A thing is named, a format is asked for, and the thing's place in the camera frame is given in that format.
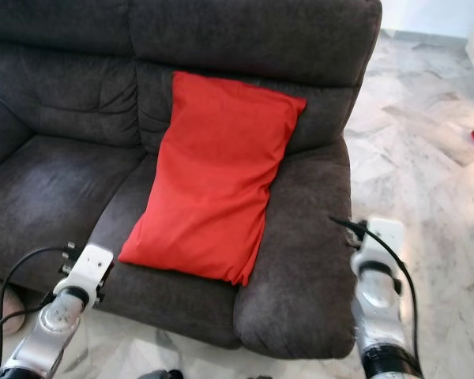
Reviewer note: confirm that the red pillow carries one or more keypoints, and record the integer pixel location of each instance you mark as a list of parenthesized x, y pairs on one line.
[(213, 178)]

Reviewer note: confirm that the pink pillow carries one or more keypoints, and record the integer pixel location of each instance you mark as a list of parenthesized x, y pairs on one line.
[(6, 304)]

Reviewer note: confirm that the dark brown fabric sofa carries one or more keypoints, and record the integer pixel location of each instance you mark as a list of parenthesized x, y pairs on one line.
[(55, 181)]

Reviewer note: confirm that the robot left leg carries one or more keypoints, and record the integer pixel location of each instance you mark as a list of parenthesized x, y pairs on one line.
[(159, 374)]

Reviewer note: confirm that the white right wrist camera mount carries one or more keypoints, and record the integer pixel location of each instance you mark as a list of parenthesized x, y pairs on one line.
[(383, 233)]

